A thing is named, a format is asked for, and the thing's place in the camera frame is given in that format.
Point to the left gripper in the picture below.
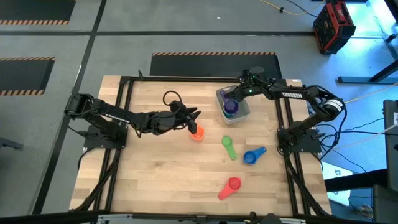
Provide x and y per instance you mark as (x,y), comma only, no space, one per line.
(168,123)

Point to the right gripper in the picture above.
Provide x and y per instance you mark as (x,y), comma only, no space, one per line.
(258,87)

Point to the purple measuring cup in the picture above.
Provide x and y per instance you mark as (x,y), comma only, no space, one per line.
(230,107)

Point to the white plastic basket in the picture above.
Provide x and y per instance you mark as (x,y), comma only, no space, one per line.
(244,110)

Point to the orange measuring cup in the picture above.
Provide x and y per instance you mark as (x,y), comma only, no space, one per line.
(199,135)

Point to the green measuring cup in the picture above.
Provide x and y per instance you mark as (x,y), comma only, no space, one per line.
(227,142)

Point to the blue measuring cup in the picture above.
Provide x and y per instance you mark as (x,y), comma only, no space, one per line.
(248,157)

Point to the red measuring cup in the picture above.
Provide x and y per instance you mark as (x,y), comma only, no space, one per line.
(224,193)

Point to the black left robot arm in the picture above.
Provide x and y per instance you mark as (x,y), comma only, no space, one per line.
(105,113)

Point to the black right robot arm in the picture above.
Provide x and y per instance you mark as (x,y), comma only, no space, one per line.
(292,95)

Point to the black striped-edge floor mat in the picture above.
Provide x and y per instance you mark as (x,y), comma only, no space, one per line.
(25,76)
(37,9)
(202,67)

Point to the red black toolbox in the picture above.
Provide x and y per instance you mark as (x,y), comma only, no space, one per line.
(334,28)

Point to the black desk leg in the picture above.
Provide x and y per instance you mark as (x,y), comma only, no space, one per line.
(357,80)
(354,182)

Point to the grey cabinet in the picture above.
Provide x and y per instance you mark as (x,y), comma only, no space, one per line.
(391,155)

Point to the small round grey object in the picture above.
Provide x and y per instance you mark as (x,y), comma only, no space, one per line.
(367,211)

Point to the dark chair leg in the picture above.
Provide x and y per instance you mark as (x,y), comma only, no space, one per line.
(9,143)

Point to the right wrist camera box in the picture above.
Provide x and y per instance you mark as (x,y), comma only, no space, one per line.
(253,73)

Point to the black aluminium rig frame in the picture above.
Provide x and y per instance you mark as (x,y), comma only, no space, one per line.
(126,79)

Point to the black frame beam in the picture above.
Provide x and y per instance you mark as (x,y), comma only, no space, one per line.
(62,217)

